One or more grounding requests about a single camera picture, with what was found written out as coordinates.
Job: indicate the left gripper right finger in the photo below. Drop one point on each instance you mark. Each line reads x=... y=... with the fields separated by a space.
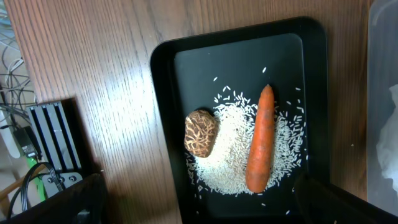
x=326 y=203

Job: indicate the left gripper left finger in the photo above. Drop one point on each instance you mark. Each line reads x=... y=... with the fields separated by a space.
x=81 y=203

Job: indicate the orange carrot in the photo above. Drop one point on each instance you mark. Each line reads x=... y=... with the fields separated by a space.
x=260 y=154

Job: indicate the white tissue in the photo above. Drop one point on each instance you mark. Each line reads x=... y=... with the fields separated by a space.
x=387 y=146

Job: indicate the pile of white rice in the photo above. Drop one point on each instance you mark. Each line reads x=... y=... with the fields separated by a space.
x=218 y=180

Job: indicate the brown mushroom food scrap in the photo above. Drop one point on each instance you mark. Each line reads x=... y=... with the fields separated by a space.
x=201 y=129

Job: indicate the white power adapter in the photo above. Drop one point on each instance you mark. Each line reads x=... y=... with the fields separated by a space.
x=7 y=130

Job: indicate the black plastic tray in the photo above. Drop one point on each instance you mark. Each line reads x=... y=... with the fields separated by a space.
x=202 y=71

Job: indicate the clear plastic container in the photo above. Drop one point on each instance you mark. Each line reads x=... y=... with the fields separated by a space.
x=382 y=74

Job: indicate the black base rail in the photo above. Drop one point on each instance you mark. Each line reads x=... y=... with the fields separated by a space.
x=56 y=145

